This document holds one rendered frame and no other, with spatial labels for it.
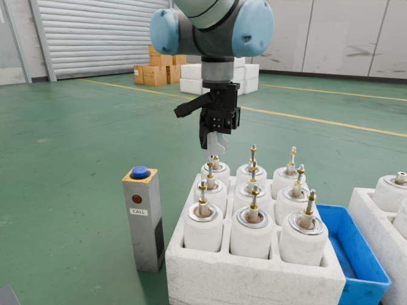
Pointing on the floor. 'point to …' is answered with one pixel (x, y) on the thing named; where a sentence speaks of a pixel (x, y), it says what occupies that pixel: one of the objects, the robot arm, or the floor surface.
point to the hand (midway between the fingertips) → (208, 157)
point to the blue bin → (354, 258)
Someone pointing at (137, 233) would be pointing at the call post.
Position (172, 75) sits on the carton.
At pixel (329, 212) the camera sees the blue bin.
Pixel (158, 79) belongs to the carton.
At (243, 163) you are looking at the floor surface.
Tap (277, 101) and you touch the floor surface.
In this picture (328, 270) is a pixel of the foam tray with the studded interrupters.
